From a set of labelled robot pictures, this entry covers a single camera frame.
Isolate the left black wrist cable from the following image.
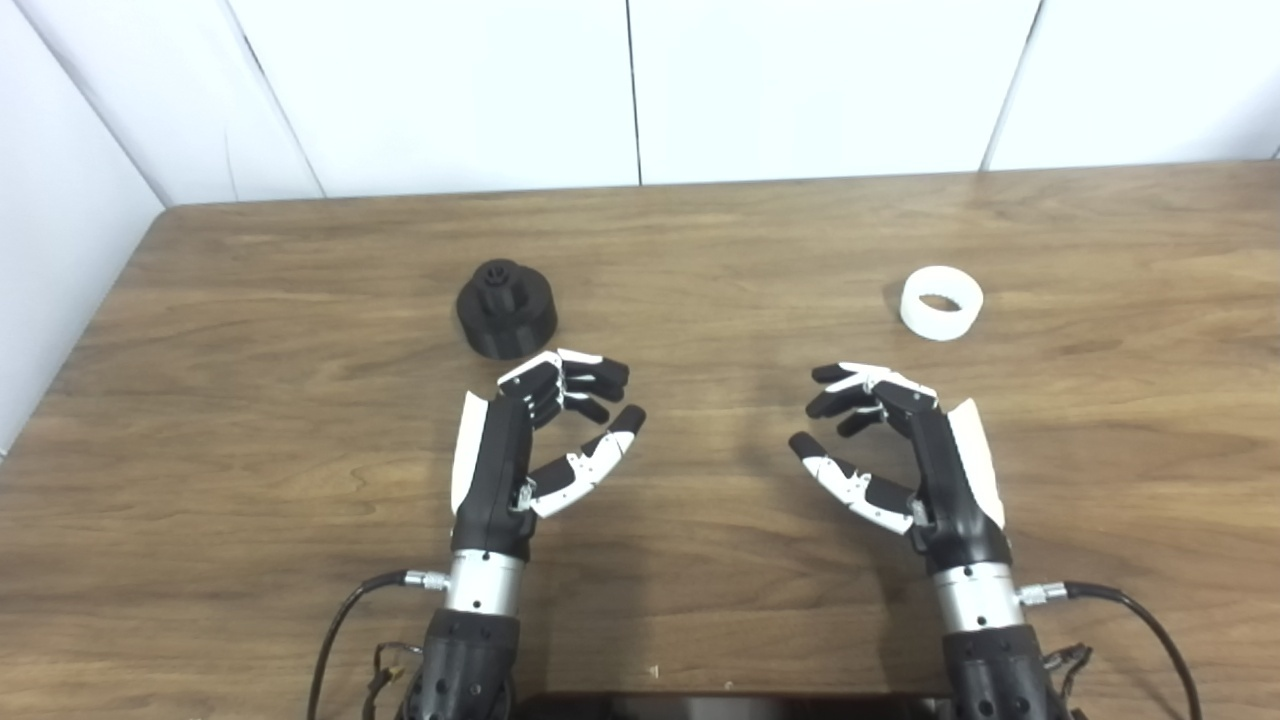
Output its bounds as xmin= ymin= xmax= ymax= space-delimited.
xmin=307 ymin=568 xmax=448 ymax=720

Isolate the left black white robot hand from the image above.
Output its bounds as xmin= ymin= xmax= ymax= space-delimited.
xmin=450 ymin=348 xmax=647 ymax=561

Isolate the left thin wire bundle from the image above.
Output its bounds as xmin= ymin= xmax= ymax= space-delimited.
xmin=365 ymin=640 xmax=426 ymax=720

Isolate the right thin wire bundle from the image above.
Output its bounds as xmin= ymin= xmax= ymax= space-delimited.
xmin=1040 ymin=643 xmax=1093 ymax=720

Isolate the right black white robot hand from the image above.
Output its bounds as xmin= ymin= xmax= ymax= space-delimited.
xmin=788 ymin=362 xmax=1013 ymax=576

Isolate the thin wire bundle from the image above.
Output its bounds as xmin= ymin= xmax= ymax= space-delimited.
xmin=1040 ymin=643 xmax=1093 ymax=720
xmin=365 ymin=640 xmax=426 ymax=720

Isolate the round black stepped part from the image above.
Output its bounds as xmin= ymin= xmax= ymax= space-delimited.
xmin=456 ymin=259 xmax=558 ymax=361

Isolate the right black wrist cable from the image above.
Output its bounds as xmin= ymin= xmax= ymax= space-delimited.
xmin=1018 ymin=580 xmax=1203 ymax=720

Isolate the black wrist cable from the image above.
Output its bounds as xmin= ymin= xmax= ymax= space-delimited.
xmin=307 ymin=568 xmax=448 ymax=720
xmin=1018 ymin=580 xmax=1203 ymax=720

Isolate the white toothed ring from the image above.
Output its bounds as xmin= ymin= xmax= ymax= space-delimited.
xmin=899 ymin=265 xmax=985 ymax=343

